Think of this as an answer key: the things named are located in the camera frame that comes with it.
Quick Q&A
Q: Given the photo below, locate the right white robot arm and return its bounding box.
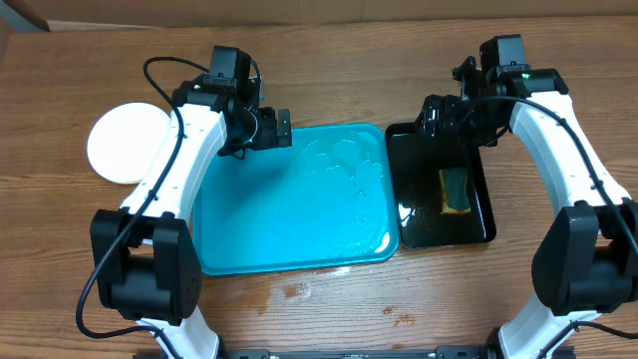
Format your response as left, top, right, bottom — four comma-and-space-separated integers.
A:
416, 57, 637, 358

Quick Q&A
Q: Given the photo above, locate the black water tray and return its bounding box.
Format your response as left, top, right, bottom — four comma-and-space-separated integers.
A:
385, 123, 496, 248

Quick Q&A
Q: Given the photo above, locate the yellow green sponge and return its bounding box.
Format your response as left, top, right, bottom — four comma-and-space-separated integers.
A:
439, 168, 472, 214

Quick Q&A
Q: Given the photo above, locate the teal plastic tray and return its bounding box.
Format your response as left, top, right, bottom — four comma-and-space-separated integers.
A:
192, 124, 400, 276

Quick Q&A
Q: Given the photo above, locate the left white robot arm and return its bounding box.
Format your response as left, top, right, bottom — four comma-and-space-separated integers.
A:
76, 74, 292, 358

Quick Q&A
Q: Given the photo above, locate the white plate front with stain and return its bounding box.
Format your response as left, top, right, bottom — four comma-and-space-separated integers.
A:
87, 103, 169, 184

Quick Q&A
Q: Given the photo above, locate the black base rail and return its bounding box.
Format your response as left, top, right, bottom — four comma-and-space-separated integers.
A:
133, 344, 577, 359

